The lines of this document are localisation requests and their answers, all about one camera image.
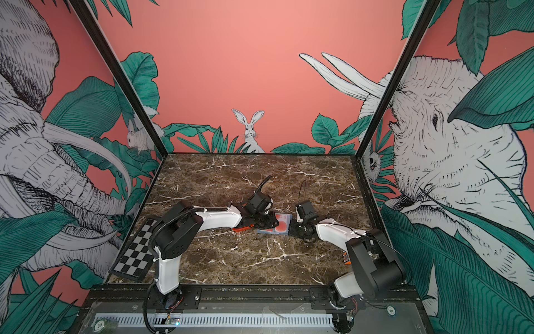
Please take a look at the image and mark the blue card holder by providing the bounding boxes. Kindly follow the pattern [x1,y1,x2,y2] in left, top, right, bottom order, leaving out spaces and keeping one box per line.
[257,213,293,235]

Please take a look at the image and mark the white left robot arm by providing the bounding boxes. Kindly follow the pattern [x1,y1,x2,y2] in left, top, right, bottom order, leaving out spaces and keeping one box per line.
[148,201,279,296]

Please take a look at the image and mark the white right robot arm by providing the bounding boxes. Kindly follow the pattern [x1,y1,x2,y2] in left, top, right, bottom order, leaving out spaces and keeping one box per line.
[289,218,407,302]

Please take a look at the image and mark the orange toy car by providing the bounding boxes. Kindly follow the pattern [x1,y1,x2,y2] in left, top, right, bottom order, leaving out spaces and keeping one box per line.
[343,252,351,265]

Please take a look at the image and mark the black white checkerboard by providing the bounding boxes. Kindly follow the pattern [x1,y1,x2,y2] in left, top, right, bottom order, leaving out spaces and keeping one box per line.
[111,217,159,283]

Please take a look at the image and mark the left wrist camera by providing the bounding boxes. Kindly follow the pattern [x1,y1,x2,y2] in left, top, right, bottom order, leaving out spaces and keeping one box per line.
[245,191,273,214]

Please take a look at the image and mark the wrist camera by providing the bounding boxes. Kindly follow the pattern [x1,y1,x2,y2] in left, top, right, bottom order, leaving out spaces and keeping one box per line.
[245,191,273,214]
[296,200,319,224]

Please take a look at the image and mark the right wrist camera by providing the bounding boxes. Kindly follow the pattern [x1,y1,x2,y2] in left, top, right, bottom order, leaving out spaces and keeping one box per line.
[296,200,319,224]

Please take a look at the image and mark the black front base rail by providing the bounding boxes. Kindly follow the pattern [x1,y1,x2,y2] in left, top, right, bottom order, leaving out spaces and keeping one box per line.
[82,283,419,312]

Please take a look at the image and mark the white slotted cable duct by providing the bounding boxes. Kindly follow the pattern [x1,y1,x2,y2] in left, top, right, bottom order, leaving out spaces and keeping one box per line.
[92,312,335,328]

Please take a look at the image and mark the black right corner frame post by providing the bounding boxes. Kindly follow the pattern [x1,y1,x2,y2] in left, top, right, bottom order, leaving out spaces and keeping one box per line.
[355,0,440,160]

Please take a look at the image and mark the black corner frame post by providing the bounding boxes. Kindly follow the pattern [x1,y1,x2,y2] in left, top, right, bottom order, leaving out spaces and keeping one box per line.
[69,0,168,159]
[355,0,440,160]

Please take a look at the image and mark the black left corner frame post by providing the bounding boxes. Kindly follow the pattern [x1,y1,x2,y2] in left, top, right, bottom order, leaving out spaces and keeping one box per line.
[69,0,168,159]

